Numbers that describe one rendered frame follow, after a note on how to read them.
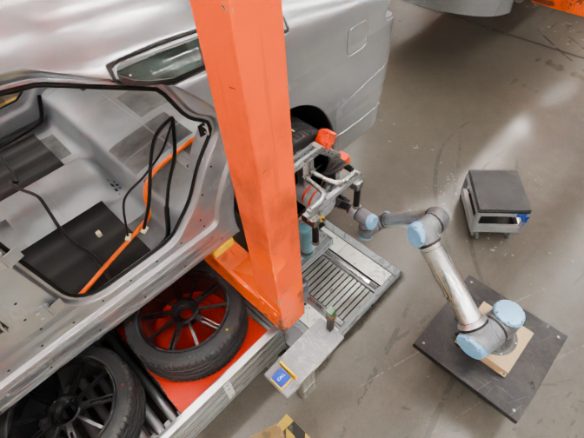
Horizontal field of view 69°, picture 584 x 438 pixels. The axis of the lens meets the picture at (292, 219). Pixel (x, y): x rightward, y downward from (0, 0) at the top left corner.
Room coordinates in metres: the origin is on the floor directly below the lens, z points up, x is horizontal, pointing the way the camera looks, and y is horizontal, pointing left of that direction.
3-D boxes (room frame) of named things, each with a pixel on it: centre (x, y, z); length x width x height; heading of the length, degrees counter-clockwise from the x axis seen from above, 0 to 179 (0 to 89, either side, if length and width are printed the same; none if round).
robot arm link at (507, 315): (0.90, -1.02, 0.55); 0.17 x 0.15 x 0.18; 120
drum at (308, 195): (1.58, -0.13, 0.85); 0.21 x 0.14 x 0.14; 42
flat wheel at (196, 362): (1.16, 0.64, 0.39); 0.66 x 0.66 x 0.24
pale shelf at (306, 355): (0.86, 0.00, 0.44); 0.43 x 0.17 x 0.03; 132
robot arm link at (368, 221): (1.58, -0.44, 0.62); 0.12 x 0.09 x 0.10; 42
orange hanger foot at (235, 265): (1.32, 0.31, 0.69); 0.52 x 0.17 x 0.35; 42
